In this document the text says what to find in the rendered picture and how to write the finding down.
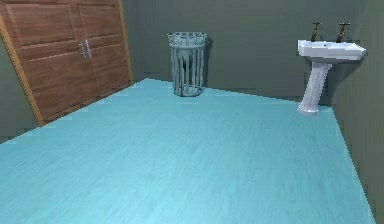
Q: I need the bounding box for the brown wooden double door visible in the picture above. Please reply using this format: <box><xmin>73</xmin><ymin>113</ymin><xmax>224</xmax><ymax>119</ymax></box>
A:
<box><xmin>0</xmin><ymin>0</ymin><xmax>134</xmax><ymax>127</ymax></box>

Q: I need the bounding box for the grey slatted waste bin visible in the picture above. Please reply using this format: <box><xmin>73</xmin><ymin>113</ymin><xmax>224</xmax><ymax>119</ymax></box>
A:
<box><xmin>166</xmin><ymin>31</ymin><xmax>209</xmax><ymax>98</ymax></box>

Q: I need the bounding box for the brass sink tap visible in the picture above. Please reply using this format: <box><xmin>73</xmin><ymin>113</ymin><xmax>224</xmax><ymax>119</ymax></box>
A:
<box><xmin>335</xmin><ymin>22</ymin><xmax>351</xmax><ymax>44</ymax></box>
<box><xmin>310</xmin><ymin>21</ymin><xmax>323</xmax><ymax>43</ymax></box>

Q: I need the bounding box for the white pedestal sink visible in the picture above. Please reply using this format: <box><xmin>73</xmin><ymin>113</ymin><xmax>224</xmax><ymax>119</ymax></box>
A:
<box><xmin>296</xmin><ymin>39</ymin><xmax>367</xmax><ymax>117</ymax></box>

